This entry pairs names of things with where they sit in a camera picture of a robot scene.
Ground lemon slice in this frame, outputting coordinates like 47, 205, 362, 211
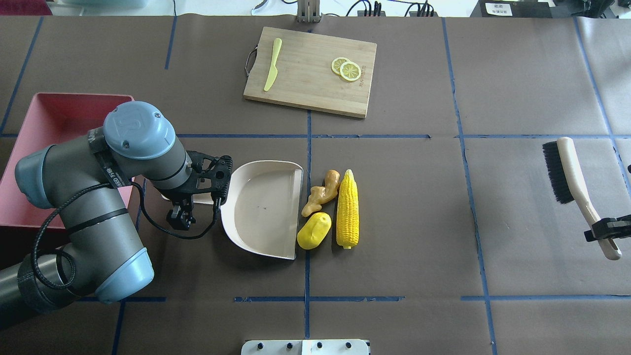
339, 61, 363, 82
331, 57, 349, 76

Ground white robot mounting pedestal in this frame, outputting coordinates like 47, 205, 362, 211
241, 339, 371, 355

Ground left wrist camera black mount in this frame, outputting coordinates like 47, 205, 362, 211
183, 150, 234, 207

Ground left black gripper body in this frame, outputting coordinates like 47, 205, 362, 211
158, 186, 203, 207

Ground pink plastic bin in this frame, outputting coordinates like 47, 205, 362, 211
0, 92, 143, 230

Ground yellow toy corn cob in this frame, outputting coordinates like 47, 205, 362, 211
336, 169, 360, 249

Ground bamboo cutting board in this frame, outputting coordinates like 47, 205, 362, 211
244, 27, 377, 118

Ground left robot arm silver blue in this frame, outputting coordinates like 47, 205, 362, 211
1, 101, 198, 329

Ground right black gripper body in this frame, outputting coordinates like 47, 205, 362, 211
609, 215, 631, 238

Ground tan toy ginger root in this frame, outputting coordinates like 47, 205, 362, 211
301, 170, 341, 217

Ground lemon slice upper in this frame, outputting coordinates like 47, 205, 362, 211
331, 57, 349, 76

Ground yellow toy potato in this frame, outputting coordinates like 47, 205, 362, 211
297, 212, 332, 250

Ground lemon slice lower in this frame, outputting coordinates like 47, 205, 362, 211
339, 61, 363, 82

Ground beige plastic dustpan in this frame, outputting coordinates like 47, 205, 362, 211
161, 160, 305, 260

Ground black power box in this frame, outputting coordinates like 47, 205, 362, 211
469, 0, 553, 18

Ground aluminium frame post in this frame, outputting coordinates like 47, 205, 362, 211
297, 0, 322, 23

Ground pink cloth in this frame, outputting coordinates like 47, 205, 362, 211
0, 0, 52, 16

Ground cream hand brush black bristles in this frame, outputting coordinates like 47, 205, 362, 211
542, 137, 622, 261

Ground yellow plastic toy knife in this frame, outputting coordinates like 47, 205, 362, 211
263, 37, 282, 92

